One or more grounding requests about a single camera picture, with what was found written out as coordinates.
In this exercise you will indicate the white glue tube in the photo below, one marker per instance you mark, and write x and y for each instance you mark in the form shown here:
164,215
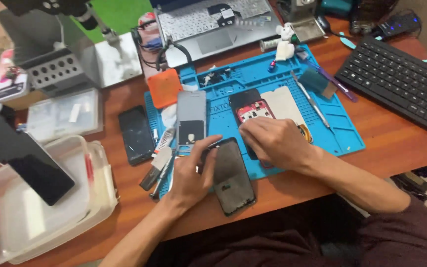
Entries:
165,139

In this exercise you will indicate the red phone body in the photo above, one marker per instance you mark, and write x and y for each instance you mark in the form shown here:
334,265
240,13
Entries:
254,110

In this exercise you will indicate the black tool with white cap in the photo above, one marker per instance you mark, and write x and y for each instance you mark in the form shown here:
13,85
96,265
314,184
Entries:
156,167

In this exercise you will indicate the green mat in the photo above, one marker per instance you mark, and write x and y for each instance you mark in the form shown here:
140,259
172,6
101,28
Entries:
121,16

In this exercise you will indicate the teal plastic pry tool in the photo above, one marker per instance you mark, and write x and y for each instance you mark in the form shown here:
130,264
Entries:
347,40

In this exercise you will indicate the black computer keyboard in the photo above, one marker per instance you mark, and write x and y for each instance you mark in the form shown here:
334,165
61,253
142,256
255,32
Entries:
399,81

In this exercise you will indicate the silver screwdriver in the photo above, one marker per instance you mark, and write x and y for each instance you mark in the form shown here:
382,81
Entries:
161,178

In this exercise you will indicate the clear plastic container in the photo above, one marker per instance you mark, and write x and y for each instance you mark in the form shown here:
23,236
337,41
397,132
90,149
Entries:
50,230

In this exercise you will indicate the beige phone back cover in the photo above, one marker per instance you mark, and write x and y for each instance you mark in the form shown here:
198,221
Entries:
284,104

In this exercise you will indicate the teal power tool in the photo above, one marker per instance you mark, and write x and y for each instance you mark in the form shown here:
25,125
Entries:
335,7

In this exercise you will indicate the dark phone display panel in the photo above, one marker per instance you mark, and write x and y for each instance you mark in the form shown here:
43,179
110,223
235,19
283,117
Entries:
234,178

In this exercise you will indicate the blue silicone repair mat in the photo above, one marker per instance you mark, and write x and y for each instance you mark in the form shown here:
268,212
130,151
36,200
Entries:
339,126

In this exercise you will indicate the small blue red cap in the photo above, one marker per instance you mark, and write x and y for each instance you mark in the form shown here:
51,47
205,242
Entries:
271,66

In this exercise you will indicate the metal spudger tool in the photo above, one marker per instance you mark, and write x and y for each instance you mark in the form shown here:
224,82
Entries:
311,102

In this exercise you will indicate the large black phone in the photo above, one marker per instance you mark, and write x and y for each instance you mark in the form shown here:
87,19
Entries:
24,155

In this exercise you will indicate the person's left hand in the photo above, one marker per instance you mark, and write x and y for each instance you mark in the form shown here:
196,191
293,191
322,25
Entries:
189,178

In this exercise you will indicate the black usb hub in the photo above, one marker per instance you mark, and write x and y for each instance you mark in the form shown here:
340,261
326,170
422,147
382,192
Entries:
399,24

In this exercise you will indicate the grey phone frame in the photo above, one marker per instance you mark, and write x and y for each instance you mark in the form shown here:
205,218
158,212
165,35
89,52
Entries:
191,111

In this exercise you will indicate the grey microscope stand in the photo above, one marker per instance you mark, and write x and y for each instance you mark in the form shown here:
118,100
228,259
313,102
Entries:
69,63

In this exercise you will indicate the orange rubber pad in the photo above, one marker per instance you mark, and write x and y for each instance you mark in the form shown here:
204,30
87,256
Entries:
164,88

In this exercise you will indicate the clear flat plastic box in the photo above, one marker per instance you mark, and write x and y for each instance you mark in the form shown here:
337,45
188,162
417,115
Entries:
63,115

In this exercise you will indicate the silver laptop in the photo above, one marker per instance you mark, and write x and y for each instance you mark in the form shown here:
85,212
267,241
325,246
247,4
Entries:
213,33

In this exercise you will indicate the metal tray stand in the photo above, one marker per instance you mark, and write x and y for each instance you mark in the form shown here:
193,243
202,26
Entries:
304,22

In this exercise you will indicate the person's right hand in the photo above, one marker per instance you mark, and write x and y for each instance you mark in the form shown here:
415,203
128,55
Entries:
278,144

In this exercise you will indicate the purple pen tool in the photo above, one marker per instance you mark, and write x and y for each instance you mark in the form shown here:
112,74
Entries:
337,83

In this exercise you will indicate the teal sponge block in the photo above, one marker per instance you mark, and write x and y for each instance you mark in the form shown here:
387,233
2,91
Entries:
315,82

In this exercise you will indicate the pink white small box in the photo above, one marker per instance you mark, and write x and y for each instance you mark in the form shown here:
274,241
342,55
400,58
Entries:
10,76

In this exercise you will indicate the black cracked smartphone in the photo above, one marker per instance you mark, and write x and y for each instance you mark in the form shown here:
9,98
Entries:
136,135

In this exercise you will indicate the person's dark maroon clothing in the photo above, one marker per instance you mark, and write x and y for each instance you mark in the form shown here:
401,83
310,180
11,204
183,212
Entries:
310,241

